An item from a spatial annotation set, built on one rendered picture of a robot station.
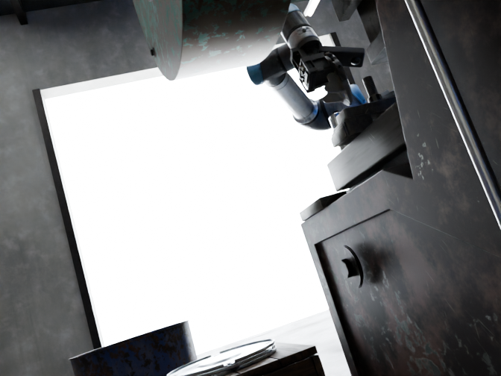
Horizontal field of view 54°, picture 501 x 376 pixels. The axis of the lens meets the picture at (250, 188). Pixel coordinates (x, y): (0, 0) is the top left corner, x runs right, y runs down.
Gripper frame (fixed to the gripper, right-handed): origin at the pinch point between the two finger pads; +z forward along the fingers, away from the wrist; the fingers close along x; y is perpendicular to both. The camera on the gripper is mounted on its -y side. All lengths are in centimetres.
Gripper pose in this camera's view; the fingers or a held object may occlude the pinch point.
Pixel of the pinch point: (350, 99)
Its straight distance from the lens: 119.3
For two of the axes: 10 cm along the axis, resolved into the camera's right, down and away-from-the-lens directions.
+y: -9.4, 3.0, -1.8
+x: -0.2, -5.6, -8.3
